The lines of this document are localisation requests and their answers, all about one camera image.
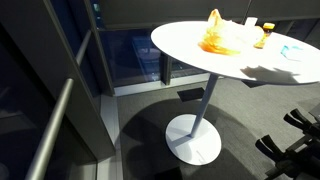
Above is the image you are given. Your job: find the amber bottle yellow cap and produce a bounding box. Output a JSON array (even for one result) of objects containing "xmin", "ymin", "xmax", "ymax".
[{"xmin": 253, "ymin": 22, "xmax": 276, "ymax": 50}]

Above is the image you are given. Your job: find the dark window mullion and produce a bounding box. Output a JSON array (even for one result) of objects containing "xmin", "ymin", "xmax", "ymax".
[{"xmin": 83, "ymin": 0, "xmax": 116, "ymax": 98}]

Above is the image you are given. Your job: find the white pill bottle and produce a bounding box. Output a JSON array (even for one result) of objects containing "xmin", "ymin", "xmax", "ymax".
[{"xmin": 244, "ymin": 16, "xmax": 259, "ymax": 28}]

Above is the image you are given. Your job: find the black floor plate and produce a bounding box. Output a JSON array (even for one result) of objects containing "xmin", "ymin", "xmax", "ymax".
[{"xmin": 176, "ymin": 87, "xmax": 206, "ymax": 103}]

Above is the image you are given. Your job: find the blue white wipes pack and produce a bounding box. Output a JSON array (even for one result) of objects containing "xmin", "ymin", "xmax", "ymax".
[{"xmin": 280, "ymin": 44, "xmax": 305, "ymax": 63}]

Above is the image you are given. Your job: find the orange plastic bag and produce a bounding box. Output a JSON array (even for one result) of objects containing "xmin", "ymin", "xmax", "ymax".
[{"xmin": 198, "ymin": 8, "xmax": 266, "ymax": 56}]

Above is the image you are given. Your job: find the grey metal handrail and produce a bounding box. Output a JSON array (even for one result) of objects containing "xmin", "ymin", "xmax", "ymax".
[{"xmin": 24, "ymin": 29, "xmax": 93, "ymax": 180}]

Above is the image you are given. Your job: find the white table pedestal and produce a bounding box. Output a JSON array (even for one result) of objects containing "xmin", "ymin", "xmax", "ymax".
[{"xmin": 165, "ymin": 73, "xmax": 223, "ymax": 166}]

